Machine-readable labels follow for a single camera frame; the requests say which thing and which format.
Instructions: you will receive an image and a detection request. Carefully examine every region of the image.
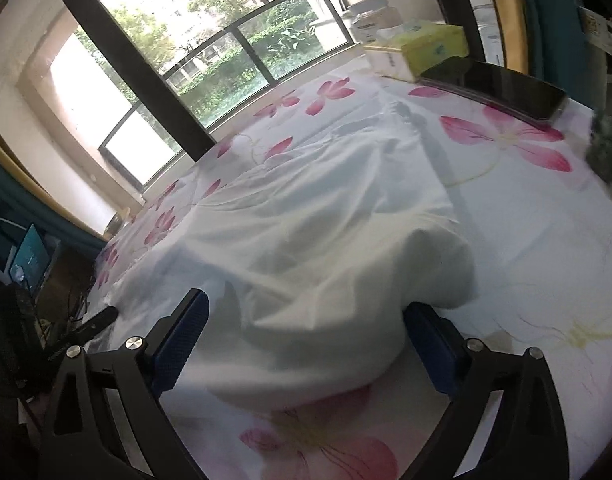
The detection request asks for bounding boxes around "teal and yellow right curtain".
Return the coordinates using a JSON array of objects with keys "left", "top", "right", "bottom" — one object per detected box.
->
[{"left": 493, "top": 0, "right": 586, "bottom": 93}]

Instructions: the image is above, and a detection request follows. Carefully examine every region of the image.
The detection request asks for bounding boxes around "dark window frame post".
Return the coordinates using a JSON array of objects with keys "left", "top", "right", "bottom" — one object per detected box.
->
[{"left": 62, "top": 0, "right": 215, "bottom": 162}]

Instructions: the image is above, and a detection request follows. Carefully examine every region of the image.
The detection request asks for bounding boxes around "white plastic jar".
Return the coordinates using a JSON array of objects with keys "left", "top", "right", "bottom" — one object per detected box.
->
[{"left": 347, "top": 0, "right": 403, "bottom": 44}]

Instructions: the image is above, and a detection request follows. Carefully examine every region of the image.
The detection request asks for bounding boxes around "floral white bed sheet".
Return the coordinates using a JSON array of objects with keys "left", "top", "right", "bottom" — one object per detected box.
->
[{"left": 90, "top": 61, "right": 612, "bottom": 479}]

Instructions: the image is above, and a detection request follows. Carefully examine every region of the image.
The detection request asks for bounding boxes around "green rolled cloth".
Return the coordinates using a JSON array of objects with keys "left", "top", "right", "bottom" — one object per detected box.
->
[{"left": 586, "top": 110, "right": 612, "bottom": 183}]

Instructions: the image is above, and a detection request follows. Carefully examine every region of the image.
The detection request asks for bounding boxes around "black smartphone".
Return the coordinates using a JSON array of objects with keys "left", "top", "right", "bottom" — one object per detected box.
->
[{"left": 420, "top": 56, "right": 568, "bottom": 127}]

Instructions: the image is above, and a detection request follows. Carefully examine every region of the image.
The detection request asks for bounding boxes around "light blue large garment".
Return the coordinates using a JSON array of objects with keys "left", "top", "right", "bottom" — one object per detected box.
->
[{"left": 106, "top": 102, "right": 475, "bottom": 412}]

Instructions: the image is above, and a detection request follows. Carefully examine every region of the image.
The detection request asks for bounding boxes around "black balcony railing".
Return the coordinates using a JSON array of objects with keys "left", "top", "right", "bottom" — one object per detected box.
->
[{"left": 99, "top": 0, "right": 353, "bottom": 191}]

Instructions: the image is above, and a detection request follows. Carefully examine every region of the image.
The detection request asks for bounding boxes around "tablet with teal screen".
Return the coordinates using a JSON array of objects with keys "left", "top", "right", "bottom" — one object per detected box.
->
[{"left": 9, "top": 224, "right": 51, "bottom": 296}]

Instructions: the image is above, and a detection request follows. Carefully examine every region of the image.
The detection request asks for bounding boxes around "teal and yellow left curtain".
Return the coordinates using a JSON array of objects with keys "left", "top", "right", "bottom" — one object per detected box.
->
[{"left": 0, "top": 145, "right": 105, "bottom": 259}]

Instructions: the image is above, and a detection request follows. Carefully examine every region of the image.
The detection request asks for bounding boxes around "yellow tissue box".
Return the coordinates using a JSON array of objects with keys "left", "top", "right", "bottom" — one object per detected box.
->
[{"left": 362, "top": 20, "right": 470, "bottom": 82}]

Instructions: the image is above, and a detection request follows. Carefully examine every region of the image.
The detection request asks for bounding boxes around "teal and yellow curtain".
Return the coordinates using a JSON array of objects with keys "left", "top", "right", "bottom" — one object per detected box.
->
[
  {"left": 493, "top": 0, "right": 586, "bottom": 93},
  {"left": 0, "top": 145, "right": 105, "bottom": 259}
]

